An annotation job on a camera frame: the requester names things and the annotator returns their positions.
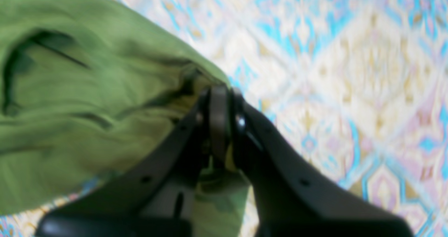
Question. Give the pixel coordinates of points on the patterned colourful tablecloth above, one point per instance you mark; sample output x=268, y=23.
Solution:
x=357, y=87

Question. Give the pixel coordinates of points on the olive green t-shirt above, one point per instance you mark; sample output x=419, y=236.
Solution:
x=88, y=88

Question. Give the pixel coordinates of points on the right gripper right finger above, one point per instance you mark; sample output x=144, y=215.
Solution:
x=293, y=199

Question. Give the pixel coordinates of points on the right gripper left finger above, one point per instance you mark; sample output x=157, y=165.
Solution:
x=155, y=198

